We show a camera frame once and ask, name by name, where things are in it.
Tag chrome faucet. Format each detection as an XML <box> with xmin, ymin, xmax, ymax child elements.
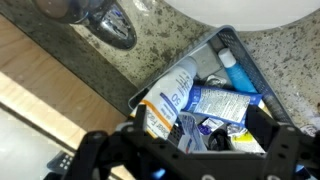
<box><xmin>33</xmin><ymin>0</ymin><xmax>138</xmax><ymax>51</ymax></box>

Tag yellow white packet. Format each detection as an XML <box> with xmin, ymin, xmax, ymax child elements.
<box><xmin>229</xmin><ymin>128</ymin><xmax>268</xmax><ymax>154</ymax></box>

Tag blue tube white label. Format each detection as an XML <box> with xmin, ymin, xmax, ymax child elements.
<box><xmin>182</xmin><ymin>84</ymin><xmax>264</xmax><ymax>128</ymax></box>

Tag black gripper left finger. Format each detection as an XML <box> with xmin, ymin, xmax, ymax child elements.
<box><xmin>63</xmin><ymin>104</ymin><xmax>158</xmax><ymax>180</ymax></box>

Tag white packet blue print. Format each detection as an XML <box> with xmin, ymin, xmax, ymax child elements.
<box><xmin>176</xmin><ymin>111</ymin><xmax>208</xmax><ymax>154</ymax></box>

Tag small white blue sachet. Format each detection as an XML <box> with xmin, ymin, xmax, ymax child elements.
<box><xmin>198</xmin><ymin>117</ymin><xmax>225</xmax><ymax>136</ymax></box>

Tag black round item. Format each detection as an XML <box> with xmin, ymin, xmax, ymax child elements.
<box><xmin>208</xmin><ymin>129</ymin><xmax>236</xmax><ymax>152</ymax></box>

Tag gray mesh tray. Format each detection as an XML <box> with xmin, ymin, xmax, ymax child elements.
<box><xmin>128</xmin><ymin>24</ymin><xmax>294</xmax><ymax>158</ymax></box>

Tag silver foil packet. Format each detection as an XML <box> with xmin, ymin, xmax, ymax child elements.
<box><xmin>203</xmin><ymin>74</ymin><xmax>231</xmax><ymax>89</ymax></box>

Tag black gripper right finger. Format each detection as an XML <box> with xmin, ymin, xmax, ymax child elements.
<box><xmin>244</xmin><ymin>104</ymin><xmax>320</xmax><ymax>180</ymax></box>

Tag light blue tube white cap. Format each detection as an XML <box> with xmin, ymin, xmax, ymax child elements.
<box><xmin>218</xmin><ymin>47</ymin><xmax>258</xmax><ymax>94</ymax></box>

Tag white oval sink basin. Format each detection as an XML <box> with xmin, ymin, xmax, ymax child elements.
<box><xmin>163</xmin><ymin>0</ymin><xmax>320</xmax><ymax>33</ymax></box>

